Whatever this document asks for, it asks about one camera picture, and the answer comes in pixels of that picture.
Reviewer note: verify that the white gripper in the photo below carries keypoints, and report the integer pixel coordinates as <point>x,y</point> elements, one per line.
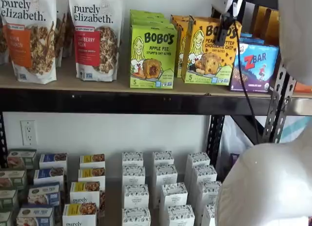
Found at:
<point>225,0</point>

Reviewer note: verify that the orange Bobo's peanut butter box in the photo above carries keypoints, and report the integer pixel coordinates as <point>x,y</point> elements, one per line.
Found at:
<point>179,53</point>
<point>209,62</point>
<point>178,17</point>

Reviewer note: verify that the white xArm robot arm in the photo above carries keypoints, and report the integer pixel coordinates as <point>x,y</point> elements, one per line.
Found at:
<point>268,187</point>

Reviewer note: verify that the blue ZBar snack box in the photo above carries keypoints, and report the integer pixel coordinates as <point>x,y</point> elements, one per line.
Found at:
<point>251,41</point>
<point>248,34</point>
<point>256,65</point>

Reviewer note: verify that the large orange printed box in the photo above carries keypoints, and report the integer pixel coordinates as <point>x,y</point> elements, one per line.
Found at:
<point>267,24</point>

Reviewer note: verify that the green Bobo's apple pie box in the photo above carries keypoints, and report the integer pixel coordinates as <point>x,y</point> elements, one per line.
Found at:
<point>146,23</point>
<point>146,17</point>
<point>143,12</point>
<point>153,58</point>

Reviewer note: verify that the wooden shelf board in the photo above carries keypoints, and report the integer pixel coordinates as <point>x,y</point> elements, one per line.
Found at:
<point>303,95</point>
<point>109,83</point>

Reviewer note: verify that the purple snack box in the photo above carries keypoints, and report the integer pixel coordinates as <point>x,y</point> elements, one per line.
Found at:
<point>235,160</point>

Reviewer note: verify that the pale plastic sheet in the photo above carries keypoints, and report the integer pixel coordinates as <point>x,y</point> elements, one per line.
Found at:
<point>229,138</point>

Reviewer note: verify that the red label granola bag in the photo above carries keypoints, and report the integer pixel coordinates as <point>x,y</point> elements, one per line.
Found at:
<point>95,41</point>

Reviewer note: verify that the white floral print carton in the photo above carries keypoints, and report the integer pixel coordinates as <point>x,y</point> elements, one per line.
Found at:
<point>132,157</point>
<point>198,159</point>
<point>209,192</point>
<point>136,195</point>
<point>209,215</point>
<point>181,216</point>
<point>136,217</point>
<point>166,173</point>
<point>173,194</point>
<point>163,157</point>
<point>134,173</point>
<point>204,173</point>

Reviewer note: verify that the white granola bag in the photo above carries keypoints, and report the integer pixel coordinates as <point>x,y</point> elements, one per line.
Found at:
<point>3,41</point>
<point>62,36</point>

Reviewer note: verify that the yellow label granola carton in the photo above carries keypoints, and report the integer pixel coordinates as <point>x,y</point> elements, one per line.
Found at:
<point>91,175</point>
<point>84,192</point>
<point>79,215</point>
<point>92,160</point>

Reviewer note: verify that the orange label granola bag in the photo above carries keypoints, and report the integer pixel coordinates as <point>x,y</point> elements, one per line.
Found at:
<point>29,41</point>

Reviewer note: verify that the white cartons group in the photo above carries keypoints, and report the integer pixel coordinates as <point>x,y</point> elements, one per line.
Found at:
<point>113,199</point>

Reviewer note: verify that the blue label oatmeal carton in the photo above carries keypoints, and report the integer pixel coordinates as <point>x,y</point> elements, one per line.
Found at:
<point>35,216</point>
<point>48,176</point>
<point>52,160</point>
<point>44,194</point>

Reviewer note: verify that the green label oatmeal carton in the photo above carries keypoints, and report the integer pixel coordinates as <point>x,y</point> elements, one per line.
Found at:
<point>8,199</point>
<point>5,218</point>
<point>22,157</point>
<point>13,178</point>

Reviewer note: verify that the white wall power outlet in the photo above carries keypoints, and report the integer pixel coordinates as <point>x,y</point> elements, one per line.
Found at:
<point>28,133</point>

